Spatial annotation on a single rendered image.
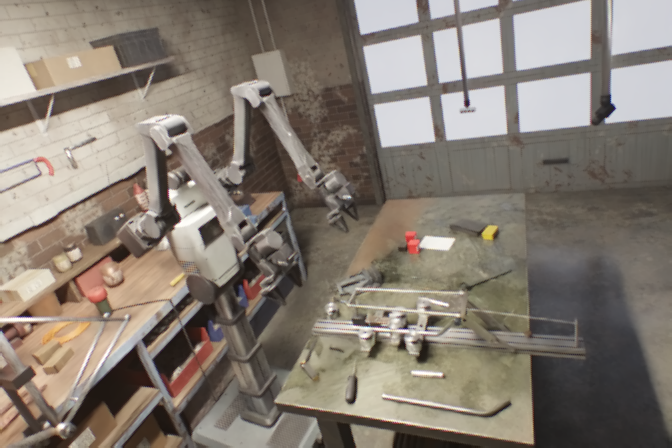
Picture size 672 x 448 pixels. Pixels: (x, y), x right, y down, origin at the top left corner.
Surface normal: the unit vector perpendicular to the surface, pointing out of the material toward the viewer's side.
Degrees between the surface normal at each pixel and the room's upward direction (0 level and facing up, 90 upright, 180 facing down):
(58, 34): 90
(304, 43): 90
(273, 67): 90
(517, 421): 0
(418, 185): 90
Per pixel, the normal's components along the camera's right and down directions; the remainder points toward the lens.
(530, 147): -0.35, 0.44
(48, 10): 0.91, -0.05
